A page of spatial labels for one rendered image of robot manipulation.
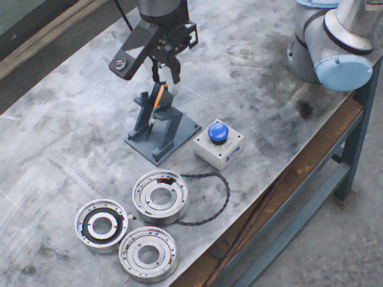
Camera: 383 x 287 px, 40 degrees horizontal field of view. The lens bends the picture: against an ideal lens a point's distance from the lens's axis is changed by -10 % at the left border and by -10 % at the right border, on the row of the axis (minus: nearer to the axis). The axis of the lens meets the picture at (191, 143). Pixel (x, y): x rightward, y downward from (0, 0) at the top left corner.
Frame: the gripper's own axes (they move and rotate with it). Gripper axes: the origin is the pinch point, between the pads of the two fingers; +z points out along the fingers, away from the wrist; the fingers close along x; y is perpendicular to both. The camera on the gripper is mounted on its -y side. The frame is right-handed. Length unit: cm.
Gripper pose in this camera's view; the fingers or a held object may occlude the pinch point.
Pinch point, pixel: (163, 86)
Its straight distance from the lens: 111.5
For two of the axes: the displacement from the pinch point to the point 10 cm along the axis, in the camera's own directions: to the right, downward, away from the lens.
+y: 6.9, -6.2, 3.7
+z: 0.8, 5.8, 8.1
